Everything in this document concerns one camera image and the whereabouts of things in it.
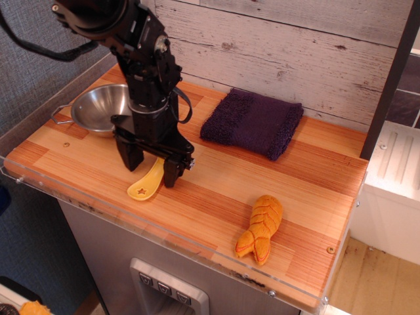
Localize steel bowl with handles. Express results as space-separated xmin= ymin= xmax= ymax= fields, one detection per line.
xmin=51 ymin=83 xmax=131 ymax=138

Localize yellow brush white bristles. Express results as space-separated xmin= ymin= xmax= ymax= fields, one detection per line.
xmin=127 ymin=157 xmax=164 ymax=201

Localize orange plush toy corner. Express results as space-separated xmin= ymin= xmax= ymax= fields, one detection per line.
xmin=19 ymin=301 xmax=52 ymax=315

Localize silver dispenser panel with buttons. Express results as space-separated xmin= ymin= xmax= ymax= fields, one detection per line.
xmin=130 ymin=258 xmax=210 ymax=314

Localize clear acrylic edge guard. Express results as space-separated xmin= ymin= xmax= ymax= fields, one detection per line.
xmin=5 ymin=148 xmax=366 ymax=314

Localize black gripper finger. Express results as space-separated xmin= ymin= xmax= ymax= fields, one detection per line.
xmin=115 ymin=136 xmax=144 ymax=171
xmin=163 ymin=157 xmax=184 ymax=188

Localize dark right vertical post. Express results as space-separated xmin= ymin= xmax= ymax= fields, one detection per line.
xmin=360 ymin=0 xmax=419 ymax=160

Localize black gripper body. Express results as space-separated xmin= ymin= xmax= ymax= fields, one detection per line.
xmin=111 ymin=101 xmax=194 ymax=169

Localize orange plush shrimp toy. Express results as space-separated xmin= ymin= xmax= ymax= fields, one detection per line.
xmin=235 ymin=195 xmax=284 ymax=266

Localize purple folded napkin towel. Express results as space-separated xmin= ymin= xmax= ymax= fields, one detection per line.
xmin=200 ymin=89 xmax=304 ymax=161

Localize white toy sink unit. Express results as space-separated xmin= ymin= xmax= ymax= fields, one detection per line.
xmin=350 ymin=121 xmax=419 ymax=264

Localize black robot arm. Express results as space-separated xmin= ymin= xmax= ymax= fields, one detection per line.
xmin=52 ymin=1 xmax=194 ymax=188

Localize silver toy fridge cabinet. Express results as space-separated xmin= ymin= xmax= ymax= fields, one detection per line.
xmin=59 ymin=201 xmax=300 ymax=314

